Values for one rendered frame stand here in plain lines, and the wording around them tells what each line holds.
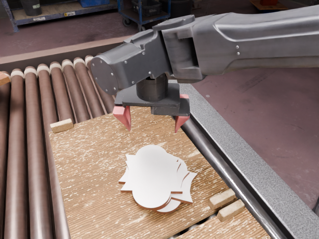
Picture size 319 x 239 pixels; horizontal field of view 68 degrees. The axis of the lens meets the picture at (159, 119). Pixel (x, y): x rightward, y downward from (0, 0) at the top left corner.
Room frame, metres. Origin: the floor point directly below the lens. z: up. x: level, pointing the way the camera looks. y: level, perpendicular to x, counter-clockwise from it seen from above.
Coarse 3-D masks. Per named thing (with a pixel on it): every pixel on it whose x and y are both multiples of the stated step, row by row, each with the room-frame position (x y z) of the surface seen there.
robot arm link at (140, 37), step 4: (140, 32) 0.37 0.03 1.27; (144, 32) 0.36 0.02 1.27; (148, 32) 0.35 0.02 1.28; (152, 32) 0.35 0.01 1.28; (136, 36) 0.35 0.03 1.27; (140, 36) 0.33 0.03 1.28; (144, 36) 0.34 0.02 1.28; (148, 36) 0.34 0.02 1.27; (152, 36) 0.35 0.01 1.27; (124, 40) 0.33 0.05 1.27; (128, 40) 0.33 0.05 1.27; (132, 40) 0.32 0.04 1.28; (136, 40) 0.32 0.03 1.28; (140, 40) 0.33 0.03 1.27; (144, 40) 0.33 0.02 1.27; (136, 44) 0.32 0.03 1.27
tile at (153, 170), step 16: (144, 160) 0.33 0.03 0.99; (160, 160) 0.33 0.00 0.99; (128, 176) 0.29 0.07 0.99; (144, 176) 0.29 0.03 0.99; (160, 176) 0.29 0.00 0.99; (176, 176) 0.29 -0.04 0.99; (128, 192) 0.26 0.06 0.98; (144, 192) 0.25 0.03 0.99; (160, 192) 0.25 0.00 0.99; (176, 192) 0.25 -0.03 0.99; (144, 208) 0.22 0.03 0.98
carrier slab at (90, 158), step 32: (96, 128) 0.49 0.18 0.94; (160, 128) 0.49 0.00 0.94; (64, 160) 0.37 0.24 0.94; (96, 160) 0.37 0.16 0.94; (192, 160) 0.37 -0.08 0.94; (64, 192) 0.28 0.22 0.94; (96, 192) 0.28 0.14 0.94; (192, 192) 0.28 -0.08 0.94; (96, 224) 0.21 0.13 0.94; (128, 224) 0.21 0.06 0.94; (160, 224) 0.21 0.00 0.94; (192, 224) 0.21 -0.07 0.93
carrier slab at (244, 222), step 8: (240, 216) 0.23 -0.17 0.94; (248, 216) 0.23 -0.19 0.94; (200, 224) 0.21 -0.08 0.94; (208, 224) 0.21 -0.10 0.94; (216, 224) 0.21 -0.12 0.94; (224, 224) 0.21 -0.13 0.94; (232, 224) 0.21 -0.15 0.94; (240, 224) 0.21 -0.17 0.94; (248, 224) 0.21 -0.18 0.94; (256, 224) 0.21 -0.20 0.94; (192, 232) 0.19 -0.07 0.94; (200, 232) 0.19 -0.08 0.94; (208, 232) 0.19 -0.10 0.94; (216, 232) 0.19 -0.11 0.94; (224, 232) 0.19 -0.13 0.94; (232, 232) 0.19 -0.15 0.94; (240, 232) 0.19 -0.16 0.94; (248, 232) 0.19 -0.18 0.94; (256, 232) 0.19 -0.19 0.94; (264, 232) 0.19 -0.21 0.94
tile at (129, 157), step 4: (140, 148) 0.38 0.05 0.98; (144, 148) 0.38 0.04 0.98; (148, 148) 0.38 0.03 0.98; (152, 148) 0.38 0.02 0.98; (156, 148) 0.38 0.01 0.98; (160, 148) 0.38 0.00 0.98; (140, 152) 0.36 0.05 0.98; (128, 156) 0.35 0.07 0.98; (132, 156) 0.35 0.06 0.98; (136, 156) 0.35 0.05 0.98; (128, 160) 0.34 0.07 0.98; (132, 160) 0.34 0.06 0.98; (172, 160) 0.34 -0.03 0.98; (176, 160) 0.34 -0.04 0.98; (124, 176) 0.30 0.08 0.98; (120, 180) 0.29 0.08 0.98; (124, 180) 0.29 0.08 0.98
